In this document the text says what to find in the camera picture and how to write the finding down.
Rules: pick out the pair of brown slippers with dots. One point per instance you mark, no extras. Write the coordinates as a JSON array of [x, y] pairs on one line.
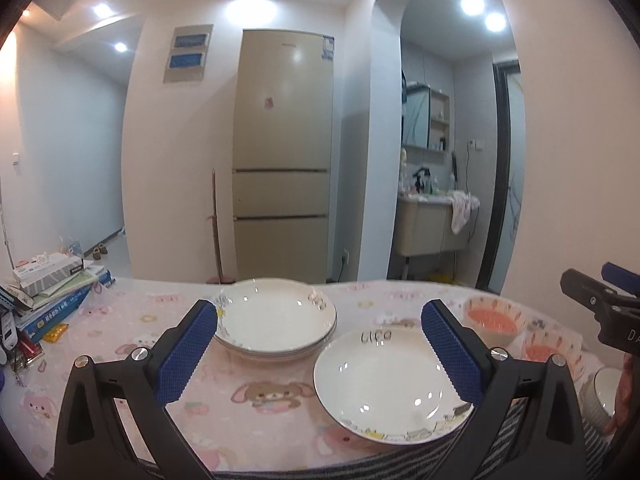
[[96, 251]]

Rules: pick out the mirror cabinet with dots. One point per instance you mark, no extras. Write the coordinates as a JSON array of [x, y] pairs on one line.
[[425, 115]]

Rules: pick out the beige electrical panel box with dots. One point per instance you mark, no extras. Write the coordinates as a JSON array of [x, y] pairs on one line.
[[187, 52]]

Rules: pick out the white plate with handwritten mark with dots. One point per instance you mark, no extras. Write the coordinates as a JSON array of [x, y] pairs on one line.
[[385, 385]]

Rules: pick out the dark framed glass door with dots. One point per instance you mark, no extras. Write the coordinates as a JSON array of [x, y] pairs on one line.
[[512, 185]]

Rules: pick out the bathroom wall socket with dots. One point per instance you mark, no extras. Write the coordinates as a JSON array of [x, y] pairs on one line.
[[476, 145]]

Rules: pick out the beige vanity cabinet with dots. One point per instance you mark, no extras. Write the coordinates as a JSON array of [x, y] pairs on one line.
[[425, 225]]

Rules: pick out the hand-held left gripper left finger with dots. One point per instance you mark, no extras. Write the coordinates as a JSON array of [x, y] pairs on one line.
[[187, 355]]

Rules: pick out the white hanging towel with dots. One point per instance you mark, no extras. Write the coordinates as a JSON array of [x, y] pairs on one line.
[[462, 210]]

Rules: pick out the person's right hand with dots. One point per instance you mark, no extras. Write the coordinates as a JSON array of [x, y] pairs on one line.
[[629, 395]]

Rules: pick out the black faucet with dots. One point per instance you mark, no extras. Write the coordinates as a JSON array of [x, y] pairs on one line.
[[421, 180]]

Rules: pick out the pink carrot print bowl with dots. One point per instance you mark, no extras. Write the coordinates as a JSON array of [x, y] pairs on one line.
[[542, 352], [492, 322]]

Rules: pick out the plain white plate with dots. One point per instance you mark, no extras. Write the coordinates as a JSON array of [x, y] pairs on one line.
[[322, 342], [300, 356]]

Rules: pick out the pink cartoon printed tablecloth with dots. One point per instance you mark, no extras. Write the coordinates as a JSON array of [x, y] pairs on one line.
[[250, 410]]

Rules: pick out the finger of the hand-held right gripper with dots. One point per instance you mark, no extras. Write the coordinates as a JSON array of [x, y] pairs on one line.
[[617, 275], [580, 287]]

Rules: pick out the orange packet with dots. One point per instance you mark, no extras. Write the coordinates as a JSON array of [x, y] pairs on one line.
[[55, 333]]

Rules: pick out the ceiling spotlight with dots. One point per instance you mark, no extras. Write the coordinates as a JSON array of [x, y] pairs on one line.
[[101, 10], [495, 21], [120, 47], [471, 4]]

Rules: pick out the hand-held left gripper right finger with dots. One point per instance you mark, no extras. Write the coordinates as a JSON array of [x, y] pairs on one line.
[[452, 355]]

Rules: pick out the beige three-door refrigerator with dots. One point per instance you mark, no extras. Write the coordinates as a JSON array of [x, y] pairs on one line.
[[280, 135]]

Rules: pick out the plastic bag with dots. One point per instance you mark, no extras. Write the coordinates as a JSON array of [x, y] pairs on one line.
[[72, 246]]

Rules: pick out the grey tissue box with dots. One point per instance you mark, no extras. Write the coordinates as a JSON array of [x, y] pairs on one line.
[[50, 272]]

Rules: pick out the green book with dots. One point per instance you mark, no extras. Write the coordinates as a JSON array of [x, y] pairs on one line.
[[75, 282]]

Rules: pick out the white bowl with dark rim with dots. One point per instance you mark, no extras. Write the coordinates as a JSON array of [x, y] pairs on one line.
[[600, 400]]

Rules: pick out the white remote control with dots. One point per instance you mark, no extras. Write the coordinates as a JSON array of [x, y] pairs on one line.
[[9, 332]]

